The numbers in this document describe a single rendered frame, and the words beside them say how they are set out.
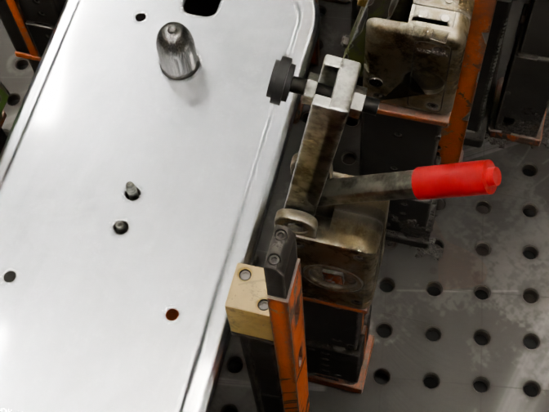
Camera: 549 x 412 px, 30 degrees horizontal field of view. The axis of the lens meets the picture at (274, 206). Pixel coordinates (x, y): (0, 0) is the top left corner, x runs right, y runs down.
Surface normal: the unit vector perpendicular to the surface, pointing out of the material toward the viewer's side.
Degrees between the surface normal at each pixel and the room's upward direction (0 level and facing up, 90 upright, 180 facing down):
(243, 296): 0
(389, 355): 0
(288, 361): 90
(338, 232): 0
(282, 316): 90
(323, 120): 90
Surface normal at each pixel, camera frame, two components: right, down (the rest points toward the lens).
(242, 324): -0.25, 0.87
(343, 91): 0.10, -0.41
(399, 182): -0.57, -0.48
